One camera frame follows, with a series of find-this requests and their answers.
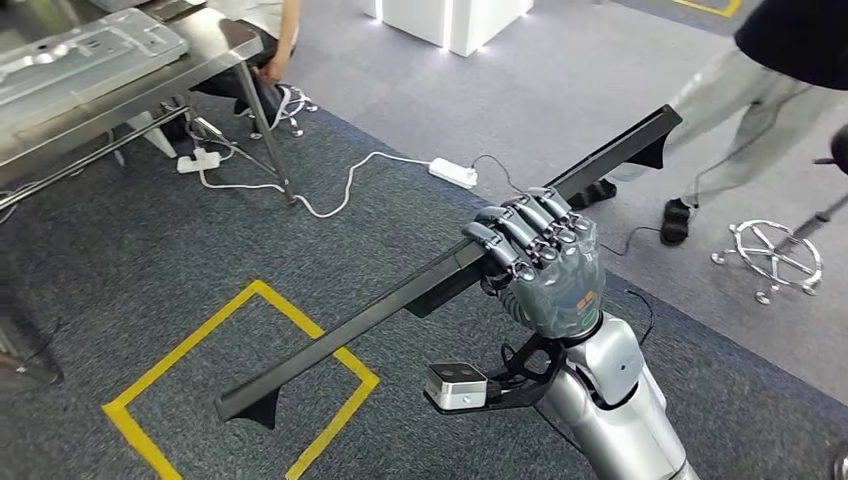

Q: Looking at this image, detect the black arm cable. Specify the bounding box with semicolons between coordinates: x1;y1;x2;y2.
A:
533;407;591;458

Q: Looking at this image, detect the white power strip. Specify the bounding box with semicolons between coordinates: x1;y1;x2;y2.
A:
428;156;480;190
175;146;223;175

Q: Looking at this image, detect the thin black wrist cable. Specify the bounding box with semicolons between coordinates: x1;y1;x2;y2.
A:
622;288;657;347

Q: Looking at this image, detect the black plastic panel part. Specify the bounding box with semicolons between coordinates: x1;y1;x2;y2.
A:
215;103;684;432

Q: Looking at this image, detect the white lit booth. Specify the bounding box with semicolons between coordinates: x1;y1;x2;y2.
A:
360;0;535;58

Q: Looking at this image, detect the white power cable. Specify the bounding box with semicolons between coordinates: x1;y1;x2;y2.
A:
197;150;433;220

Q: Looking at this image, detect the person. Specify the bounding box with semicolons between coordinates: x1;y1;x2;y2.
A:
569;0;848;248
192;0;303;127

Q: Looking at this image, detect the chrome base stool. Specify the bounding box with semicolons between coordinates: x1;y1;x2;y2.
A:
712;122;848;307

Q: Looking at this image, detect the stamped grey metal plate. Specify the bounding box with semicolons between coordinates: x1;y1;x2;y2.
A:
0;7;190;107

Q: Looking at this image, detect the chrome caster chair base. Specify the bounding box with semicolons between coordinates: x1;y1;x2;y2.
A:
248;84;321;142

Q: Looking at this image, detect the stainless steel workbench table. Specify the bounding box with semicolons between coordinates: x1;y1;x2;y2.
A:
0;0;299;213

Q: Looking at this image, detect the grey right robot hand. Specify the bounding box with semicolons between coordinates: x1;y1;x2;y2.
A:
461;187;606;340

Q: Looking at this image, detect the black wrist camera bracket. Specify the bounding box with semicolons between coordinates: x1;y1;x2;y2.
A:
423;331;570;417

